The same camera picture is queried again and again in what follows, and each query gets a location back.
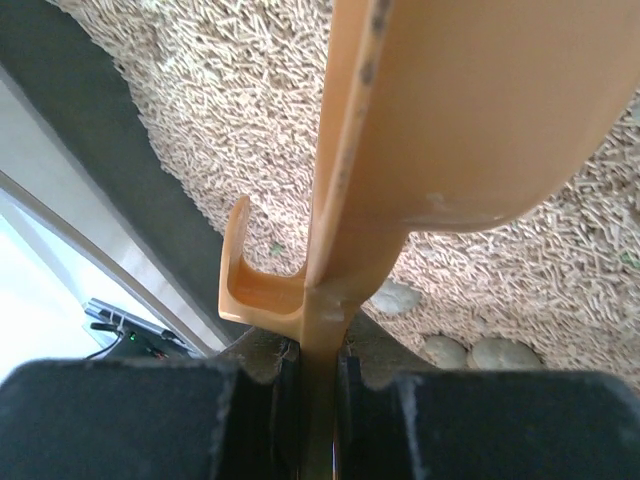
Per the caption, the grey clump in litter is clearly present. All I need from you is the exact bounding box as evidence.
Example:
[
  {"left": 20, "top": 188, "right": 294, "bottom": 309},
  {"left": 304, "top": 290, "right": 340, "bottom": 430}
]
[{"left": 370, "top": 279, "right": 421, "bottom": 315}]

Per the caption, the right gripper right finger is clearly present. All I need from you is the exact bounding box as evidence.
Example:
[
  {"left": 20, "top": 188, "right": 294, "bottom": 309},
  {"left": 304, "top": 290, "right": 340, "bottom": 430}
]
[{"left": 336, "top": 313, "right": 639, "bottom": 479}]

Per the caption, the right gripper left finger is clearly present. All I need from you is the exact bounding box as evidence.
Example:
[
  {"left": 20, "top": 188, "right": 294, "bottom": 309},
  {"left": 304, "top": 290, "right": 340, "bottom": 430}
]
[{"left": 1, "top": 329, "right": 300, "bottom": 479}]

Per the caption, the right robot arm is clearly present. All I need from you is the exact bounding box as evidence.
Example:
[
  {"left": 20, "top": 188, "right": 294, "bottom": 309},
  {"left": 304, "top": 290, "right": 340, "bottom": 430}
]
[{"left": 1, "top": 305, "right": 639, "bottom": 479}]

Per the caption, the dark grey litter box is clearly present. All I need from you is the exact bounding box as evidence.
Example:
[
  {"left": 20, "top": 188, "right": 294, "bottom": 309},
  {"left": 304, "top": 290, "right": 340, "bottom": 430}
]
[{"left": 1, "top": 1, "right": 639, "bottom": 385}]

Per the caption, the yellow litter scoop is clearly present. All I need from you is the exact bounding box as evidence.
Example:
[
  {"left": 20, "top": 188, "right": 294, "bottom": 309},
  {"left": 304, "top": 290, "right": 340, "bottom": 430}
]
[{"left": 219, "top": 1, "right": 639, "bottom": 453}]

